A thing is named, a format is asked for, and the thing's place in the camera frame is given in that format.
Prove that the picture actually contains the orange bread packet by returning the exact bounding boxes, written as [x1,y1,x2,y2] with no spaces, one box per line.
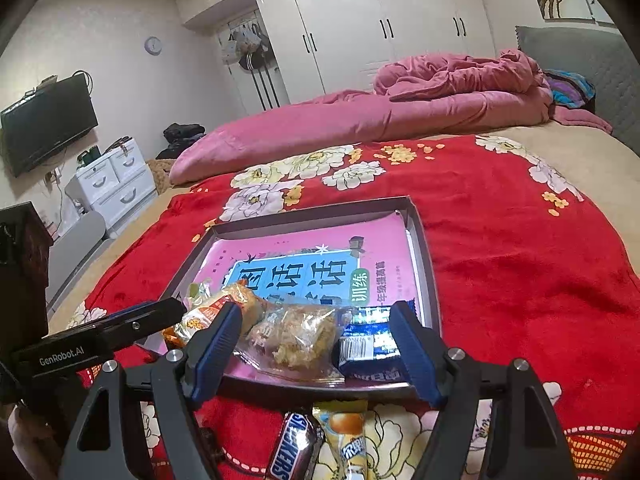
[162,282,266,348]

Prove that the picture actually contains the blue snack packet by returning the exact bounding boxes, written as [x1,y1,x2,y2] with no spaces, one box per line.
[332,297,418,385]

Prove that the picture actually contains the white drawer cabinet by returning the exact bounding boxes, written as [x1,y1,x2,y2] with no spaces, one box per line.
[65,137,157,238]

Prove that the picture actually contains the black coat stand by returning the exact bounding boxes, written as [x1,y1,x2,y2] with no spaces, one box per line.
[247,60,278,111]

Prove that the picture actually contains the pink and blue book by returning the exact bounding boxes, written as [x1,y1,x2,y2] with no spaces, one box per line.
[192,212,426,386]

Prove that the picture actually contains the hanging bags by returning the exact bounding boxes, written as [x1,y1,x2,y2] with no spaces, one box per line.
[220,20,271,71]

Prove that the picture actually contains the black wall television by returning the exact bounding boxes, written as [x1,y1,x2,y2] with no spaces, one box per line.
[0,74,99,178]

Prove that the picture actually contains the grey cardboard tray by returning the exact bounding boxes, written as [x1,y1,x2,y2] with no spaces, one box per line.
[135,195,443,401]

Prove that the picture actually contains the red floral blanket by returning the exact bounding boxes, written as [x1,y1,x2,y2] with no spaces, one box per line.
[47,137,640,480]

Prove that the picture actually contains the yellow snack packet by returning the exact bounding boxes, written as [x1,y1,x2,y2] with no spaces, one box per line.
[312,400,371,480]

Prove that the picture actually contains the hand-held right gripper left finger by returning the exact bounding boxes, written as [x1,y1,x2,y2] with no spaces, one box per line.
[59,301,245,480]

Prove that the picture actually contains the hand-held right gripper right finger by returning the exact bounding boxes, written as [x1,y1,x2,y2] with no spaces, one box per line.
[387,300,581,480]

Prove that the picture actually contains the white wardrobe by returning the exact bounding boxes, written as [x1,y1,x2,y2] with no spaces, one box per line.
[175,0,496,106]

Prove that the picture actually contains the colourful striped cloth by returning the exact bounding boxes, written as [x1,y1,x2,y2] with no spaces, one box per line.
[542,69,597,111]

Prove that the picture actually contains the brown chocolate bar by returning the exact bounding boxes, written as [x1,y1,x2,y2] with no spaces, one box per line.
[264,411,326,480]

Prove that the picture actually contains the black clothes pile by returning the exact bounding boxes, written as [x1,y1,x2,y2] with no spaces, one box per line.
[156,122,207,161]

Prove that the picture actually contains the grey quilted headboard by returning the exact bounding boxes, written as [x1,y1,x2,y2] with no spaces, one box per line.
[515,25,640,151]

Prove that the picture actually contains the person's left hand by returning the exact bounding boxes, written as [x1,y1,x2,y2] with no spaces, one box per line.
[7,404,53,480]

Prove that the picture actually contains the tan fuzzy cloth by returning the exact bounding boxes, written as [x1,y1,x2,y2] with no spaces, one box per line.
[146,159,177,195]

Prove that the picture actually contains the pink quilt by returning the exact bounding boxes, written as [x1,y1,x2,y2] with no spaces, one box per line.
[169,87,613,186]

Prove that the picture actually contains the clear pastry packet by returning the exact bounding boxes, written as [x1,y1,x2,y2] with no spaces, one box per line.
[235,302,346,388]

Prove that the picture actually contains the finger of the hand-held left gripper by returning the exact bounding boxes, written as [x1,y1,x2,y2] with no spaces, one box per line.
[102,298,185,348]
[65,300,163,333]

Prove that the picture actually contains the crumpled pink duvet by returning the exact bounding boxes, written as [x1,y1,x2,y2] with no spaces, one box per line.
[372,49,551,126]

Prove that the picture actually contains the green snack packet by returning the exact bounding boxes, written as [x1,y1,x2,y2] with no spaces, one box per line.
[185,282,213,316]

